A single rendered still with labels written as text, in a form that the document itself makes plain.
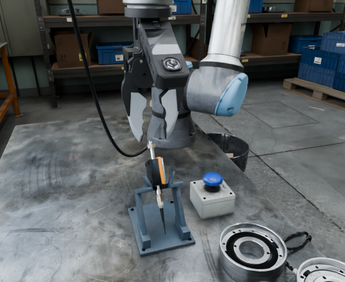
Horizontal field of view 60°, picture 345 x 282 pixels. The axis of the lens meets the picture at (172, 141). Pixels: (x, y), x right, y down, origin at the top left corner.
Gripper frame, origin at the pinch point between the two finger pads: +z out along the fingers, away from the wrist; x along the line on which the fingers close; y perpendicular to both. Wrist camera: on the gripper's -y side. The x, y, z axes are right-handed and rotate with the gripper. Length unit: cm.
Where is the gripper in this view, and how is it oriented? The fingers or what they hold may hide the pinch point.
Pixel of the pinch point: (154, 135)
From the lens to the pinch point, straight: 51.8
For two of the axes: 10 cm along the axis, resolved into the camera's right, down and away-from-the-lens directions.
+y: -2.9, -4.2, 8.6
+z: -0.1, 9.0, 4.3
